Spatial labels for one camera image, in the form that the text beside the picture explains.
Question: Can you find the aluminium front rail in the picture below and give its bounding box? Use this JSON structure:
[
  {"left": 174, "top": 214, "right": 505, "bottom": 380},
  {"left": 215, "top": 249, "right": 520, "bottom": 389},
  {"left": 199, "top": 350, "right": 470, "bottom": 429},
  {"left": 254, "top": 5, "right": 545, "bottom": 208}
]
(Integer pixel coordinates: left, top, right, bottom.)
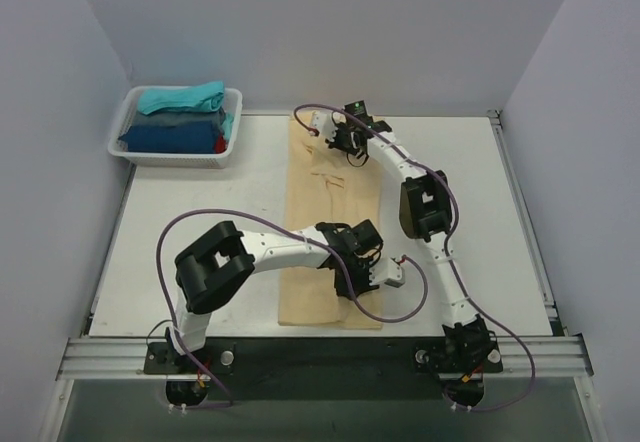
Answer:
[{"left": 56, "top": 336, "right": 594, "bottom": 380}]

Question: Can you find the red folded t shirt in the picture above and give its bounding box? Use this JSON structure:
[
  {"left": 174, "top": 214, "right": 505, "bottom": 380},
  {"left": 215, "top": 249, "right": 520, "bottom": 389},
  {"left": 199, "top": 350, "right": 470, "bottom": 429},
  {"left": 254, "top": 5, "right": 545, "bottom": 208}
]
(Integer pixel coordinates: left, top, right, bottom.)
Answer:
[{"left": 214, "top": 135, "right": 227, "bottom": 154}]

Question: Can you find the teal folded t shirt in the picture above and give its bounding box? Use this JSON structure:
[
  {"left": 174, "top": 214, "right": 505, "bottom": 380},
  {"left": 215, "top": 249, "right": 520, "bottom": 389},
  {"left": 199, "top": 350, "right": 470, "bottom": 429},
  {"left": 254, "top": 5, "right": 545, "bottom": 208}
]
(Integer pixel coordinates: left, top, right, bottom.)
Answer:
[{"left": 135, "top": 81, "right": 233, "bottom": 141}]

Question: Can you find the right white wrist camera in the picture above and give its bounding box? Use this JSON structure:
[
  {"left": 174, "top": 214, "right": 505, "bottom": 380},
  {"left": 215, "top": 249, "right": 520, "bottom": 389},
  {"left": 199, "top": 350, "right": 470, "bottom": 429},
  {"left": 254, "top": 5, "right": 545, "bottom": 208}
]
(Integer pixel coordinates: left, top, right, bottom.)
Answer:
[{"left": 308, "top": 111, "right": 338, "bottom": 142}]

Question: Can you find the white plastic basket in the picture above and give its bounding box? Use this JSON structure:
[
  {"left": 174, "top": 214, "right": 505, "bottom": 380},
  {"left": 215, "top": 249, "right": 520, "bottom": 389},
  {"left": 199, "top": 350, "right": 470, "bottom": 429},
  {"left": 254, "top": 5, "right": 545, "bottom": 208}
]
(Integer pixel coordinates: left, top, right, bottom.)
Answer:
[{"left": 107, "top": 85, "right": 243, "bottom": 169}]

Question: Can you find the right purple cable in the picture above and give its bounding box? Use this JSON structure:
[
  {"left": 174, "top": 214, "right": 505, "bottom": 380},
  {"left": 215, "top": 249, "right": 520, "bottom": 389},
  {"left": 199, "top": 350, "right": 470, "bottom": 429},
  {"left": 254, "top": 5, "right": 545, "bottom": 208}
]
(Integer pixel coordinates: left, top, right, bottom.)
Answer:
[{"left": 291, "top": 103, "right": 538, "bottom": 416}]

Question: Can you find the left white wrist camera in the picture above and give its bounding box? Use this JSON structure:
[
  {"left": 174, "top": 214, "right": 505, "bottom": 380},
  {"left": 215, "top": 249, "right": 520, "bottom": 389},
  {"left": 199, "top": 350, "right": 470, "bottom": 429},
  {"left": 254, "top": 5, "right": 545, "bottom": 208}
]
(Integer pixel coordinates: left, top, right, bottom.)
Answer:
[{"left": 369, "top": 257, "right": 405, "bottom": 288}]

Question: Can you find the dark blue folded t shirt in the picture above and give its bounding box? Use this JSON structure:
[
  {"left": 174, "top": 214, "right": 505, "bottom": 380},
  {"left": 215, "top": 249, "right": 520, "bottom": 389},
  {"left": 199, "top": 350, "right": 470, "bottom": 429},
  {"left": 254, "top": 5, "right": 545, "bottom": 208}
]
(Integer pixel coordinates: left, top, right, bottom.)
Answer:
[{"left": 118, "top": 121, "right": 222, "bottom": 155}]

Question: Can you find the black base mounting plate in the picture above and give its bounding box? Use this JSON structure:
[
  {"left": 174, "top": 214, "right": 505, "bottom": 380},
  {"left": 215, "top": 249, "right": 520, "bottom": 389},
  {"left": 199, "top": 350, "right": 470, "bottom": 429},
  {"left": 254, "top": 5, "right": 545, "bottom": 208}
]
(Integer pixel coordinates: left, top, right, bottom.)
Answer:
[{"left": 143, "top": 337, "right": 503, "bottom": 406}]

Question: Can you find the cream yellow t shirt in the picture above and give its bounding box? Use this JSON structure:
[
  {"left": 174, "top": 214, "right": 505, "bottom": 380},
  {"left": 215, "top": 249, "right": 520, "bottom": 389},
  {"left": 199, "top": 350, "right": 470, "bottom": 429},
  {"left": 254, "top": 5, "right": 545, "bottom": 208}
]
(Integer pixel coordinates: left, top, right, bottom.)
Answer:
[{"left": 278, "top": 119, "right": 382, "bottom": 330}]

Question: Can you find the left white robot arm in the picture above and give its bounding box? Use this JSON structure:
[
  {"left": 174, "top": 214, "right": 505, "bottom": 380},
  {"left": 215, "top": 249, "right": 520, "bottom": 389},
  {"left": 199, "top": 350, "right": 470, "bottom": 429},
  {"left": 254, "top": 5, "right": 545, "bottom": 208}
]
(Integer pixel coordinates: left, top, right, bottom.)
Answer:
[{"left": 167, "top": 219, "right": 383, "bottom": 373}]

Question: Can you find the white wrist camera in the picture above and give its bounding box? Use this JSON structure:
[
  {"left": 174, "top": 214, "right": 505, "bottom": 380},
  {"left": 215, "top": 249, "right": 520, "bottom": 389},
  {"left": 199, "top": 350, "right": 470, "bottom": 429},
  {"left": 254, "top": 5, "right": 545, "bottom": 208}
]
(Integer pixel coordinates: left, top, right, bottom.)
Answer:
[
  {"left": 369, "top": 257, "right": 405, "bottom": 288},
  {"left": 308, "top": 111, "right": 338, "bottom": 142}
]

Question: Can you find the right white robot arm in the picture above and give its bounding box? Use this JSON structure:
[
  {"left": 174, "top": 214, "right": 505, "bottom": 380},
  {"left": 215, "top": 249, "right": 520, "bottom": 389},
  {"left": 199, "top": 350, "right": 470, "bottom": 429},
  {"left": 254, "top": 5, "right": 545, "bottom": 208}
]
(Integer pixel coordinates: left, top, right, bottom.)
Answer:
[{"left": 312, "top": 101, "right": 499, "bottom": 372}]

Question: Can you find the grey folded t shirt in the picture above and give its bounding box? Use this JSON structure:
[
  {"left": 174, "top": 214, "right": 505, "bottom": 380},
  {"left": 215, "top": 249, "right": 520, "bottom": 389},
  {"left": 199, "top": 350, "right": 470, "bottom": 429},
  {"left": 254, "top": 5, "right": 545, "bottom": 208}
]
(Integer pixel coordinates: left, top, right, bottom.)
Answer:
[{"left": 131, "top": 111, "right": 226, "bottom": 127}]

